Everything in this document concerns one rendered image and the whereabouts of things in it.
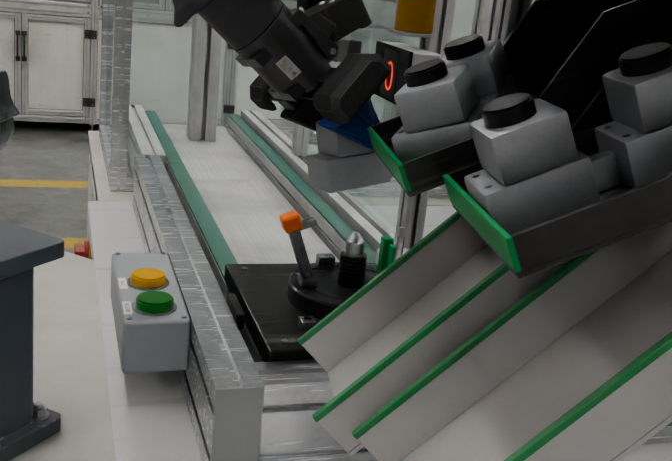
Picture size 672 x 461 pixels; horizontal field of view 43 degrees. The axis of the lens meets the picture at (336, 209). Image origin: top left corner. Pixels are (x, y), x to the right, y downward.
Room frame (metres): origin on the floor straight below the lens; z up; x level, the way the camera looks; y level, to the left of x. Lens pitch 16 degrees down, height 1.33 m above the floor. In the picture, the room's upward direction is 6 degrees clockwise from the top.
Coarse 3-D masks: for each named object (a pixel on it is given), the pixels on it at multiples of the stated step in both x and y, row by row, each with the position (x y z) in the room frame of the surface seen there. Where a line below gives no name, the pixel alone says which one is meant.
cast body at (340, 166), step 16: (320, 128) 0.75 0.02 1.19; (320, 144) 0.76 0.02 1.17; (336, 144) 0.73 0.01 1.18; (352, 144) 0.73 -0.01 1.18; (320, 160) 0.73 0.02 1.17; (336, 160) 0.72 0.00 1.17; (352, 160) 0.73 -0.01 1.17; (368, 160) 0.74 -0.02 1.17; (320, 176) 0.73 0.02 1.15; (336, 176) 0.72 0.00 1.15; (352, 176) 0.73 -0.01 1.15; (368, 176) 0.74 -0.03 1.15; (384, 176) 0.75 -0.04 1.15
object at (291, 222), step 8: (280, 216) 0.87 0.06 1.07; (288, 216) 0.86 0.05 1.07; (296, 216) 0.86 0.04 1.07; (288, 224) 0.86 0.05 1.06; (296, 224) 0.86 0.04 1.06; (304, 224) 0.87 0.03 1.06; (312, 224) 0.87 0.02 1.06; (288, 232) 0.86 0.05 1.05; (296, 232) 0.87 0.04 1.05; (296, 240) 0.87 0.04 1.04; (296, 248) 0.87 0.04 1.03; (304, 248) 0.87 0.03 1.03; (296, 256) 0.87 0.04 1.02; (304, 256) 0.87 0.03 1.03; (304, 264) 0.87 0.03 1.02; (304, 272) 0.87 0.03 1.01; (312, 272) 0.87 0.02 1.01
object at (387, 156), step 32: (544, 0) 0.70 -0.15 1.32; (576, 0) 0.70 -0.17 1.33; (608, 0) 0.71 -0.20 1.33; (640, 0) 0.58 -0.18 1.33; (512, 32) 0.70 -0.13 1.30; (544, 32) 0.70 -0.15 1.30; (576, 32) 0.70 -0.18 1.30; (608, 32) 0.57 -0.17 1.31; (640, 32) 0.58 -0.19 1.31; (512, 64) 0.70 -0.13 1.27; (544, 64) 0.70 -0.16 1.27; (576, 64) 0.57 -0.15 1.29; (608, 64) 0.57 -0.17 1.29; (544, 96) 0.57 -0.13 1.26; (576, 96) 0.57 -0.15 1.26; (384, 128) 0.68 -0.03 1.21; (384, 160) 0.63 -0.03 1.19; (416, 160) 0.56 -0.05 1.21; (448, 160) 0.56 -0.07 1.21; (416, 192) 0.56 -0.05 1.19
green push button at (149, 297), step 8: (144, 296) 0.84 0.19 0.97; (152, 296) 0.84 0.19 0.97; (160, 296) 0.84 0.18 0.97; (168, 296) 0.84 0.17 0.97; (136, 304) 0.83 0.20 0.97; (144, 304) 0.82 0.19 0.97; (152, 304) 0.82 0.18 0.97; (160, 304) 0.82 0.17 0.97; (168, 304) 0.83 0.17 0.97; (152, 312) 0.82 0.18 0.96; (160, 312) 0.82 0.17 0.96
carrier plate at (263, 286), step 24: (240, 264) 0.97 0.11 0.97; (264, 264) 0.98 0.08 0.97; (288, 264) 0.99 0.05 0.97; (240, 288) 0.89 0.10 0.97; (264, 288) 0.90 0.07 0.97; (264, 312) 0.83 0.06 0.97; (288, 312) 0.84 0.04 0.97; (264, 336) 0.78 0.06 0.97; (288, 336) 0.78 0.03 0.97; (264, 360) 0.76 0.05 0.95; (288, 360) 0.75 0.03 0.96
